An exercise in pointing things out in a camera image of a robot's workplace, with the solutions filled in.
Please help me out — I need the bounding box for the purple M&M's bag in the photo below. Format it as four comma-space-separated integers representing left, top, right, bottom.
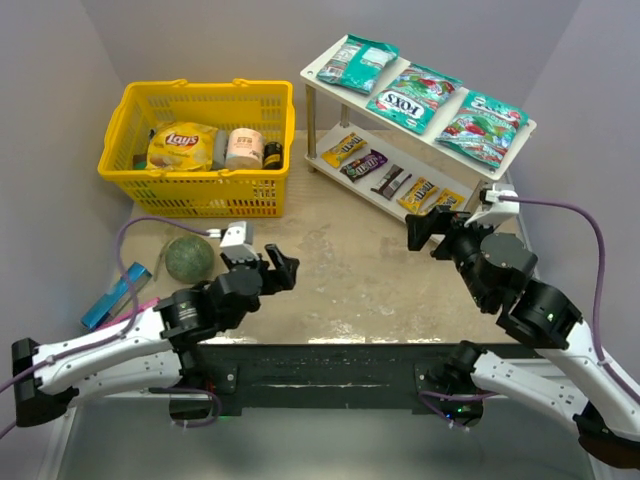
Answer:
340, 149, 388, 182

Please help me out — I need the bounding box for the pink cylindrical container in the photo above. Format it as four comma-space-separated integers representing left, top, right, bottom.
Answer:
224, 128, 265, 171

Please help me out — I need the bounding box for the brown chocolate bar wrapper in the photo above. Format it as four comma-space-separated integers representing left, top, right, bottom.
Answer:
370, 164, 412, 200

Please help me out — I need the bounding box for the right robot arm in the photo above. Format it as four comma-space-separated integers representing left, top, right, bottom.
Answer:
405, 206, 639, 469

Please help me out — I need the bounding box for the yellow M&M's bag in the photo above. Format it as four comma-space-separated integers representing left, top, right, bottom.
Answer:
429, 189, 466, 210
397, 177, 439, 214
321, 132, 368, 168

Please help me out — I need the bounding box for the pink box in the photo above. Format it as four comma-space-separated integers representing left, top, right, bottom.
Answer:
98, 297, 159, 330

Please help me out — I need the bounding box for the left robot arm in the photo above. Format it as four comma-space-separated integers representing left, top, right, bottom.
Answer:
1, 244, 300, 428

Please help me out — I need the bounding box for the Fox's mint blossom candy bag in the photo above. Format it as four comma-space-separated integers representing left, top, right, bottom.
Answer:
367, 63, 463, 134

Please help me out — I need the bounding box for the yellow plastic shopping basket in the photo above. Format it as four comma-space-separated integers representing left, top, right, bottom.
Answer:
97, 79, 296, 218

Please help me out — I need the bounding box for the yellow Lays chips bag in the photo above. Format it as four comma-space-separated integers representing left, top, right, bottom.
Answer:
145, 122, 218, 172

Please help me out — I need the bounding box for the blue box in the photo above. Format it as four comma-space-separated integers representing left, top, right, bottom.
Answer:
80, 262, 152, 331

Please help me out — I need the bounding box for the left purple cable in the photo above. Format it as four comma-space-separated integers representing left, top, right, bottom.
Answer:
0, 215, 221, 441

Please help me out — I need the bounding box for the grey pouch in basket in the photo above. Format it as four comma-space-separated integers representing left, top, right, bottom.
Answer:
211, 129, 228, 171

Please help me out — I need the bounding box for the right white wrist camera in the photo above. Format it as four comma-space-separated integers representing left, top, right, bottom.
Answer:
465, 183, 520, 228

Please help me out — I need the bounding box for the white two-tier shelf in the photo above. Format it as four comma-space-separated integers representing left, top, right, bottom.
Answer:
300, 39, 537, 221

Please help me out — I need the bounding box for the green round melon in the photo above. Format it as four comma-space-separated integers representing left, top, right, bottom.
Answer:
164, 235, 215, 284

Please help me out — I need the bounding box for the black and yellow can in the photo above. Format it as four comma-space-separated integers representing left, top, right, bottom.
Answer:
262, 141, 283, 170

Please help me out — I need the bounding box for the teal candy bag back side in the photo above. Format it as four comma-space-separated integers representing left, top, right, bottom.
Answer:
316, 34, 399, 95

